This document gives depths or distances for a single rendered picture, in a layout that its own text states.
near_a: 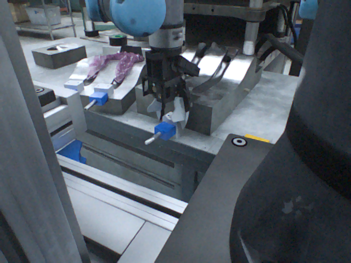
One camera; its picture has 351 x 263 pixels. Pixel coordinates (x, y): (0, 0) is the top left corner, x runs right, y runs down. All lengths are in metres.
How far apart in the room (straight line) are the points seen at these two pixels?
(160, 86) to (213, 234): 0.43
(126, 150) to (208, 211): 0.78
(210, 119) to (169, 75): 0.17
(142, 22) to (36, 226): 0.29
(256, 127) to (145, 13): 0.51
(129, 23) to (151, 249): 0.28
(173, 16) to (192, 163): 0.42
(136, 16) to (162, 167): 0.60
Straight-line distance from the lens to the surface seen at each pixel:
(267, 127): 0.79
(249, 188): 0.16
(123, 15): 0.37
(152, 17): 0.38
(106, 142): 1.02
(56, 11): 6.22
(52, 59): 1.33
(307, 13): 0.61
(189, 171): 0.80
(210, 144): 0.67
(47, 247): 0.20
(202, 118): 0.69
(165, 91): 0.58
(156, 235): 0.30
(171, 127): 0.66
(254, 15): 1.33
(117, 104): 0.82
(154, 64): 0.57
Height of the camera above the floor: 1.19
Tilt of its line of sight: 33 degrees down
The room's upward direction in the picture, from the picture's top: straight up
